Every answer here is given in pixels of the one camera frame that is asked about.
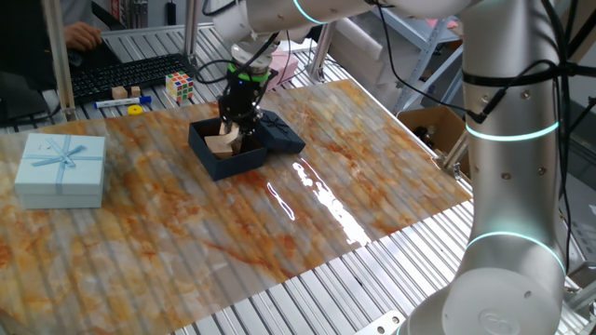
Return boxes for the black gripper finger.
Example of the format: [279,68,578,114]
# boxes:
[217,98,235,137]
[241,108,264,141]

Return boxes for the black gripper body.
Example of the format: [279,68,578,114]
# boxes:
[218,78,267,118]

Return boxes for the navy ribboned gift box lid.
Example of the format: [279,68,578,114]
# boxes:
[254,109,307,155]

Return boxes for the navy gift box base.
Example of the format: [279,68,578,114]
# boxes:
[187,116,269,182]

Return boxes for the pink gift box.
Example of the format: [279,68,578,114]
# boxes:
[267,48,300,92]

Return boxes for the light blue gift box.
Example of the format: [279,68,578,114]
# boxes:
[13,133,107,210]

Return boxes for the brown cardboard box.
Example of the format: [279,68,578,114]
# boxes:
[396,105,471,178]

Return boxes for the person's bare hand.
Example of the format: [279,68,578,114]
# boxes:
[63,21,103,52]

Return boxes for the Rubik's cube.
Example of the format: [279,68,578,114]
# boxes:
[165,71,196,103]

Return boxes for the black keyboard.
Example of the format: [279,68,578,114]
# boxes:
[69,53,196,104]

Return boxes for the white marker blue cap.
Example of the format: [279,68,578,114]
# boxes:
[93,95,153,110]

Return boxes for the white foam boards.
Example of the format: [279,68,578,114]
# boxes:
[328,18,401,99]

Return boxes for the orange marble pattern mat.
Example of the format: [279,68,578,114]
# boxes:
[0,78,474,335]

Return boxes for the black laptop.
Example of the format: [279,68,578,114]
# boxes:
[64,0,127,71]

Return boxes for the grey metal shelf rack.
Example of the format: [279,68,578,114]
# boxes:
[362,7,467,115]

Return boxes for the person's grey shirt torso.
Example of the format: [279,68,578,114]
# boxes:
[58,0,94,27]

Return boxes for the metal robot mounting plate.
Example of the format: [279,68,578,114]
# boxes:
[353,310,406,335]

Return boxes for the grey metal cabinet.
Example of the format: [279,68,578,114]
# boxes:
[561,176,596,280]

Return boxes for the aluminium frame post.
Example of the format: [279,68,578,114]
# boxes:
[41,0,78,122]
[183,0,201,61]
[306,20,339,84]

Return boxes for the aluminium frame strut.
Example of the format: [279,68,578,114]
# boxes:
[440,129,471,171]

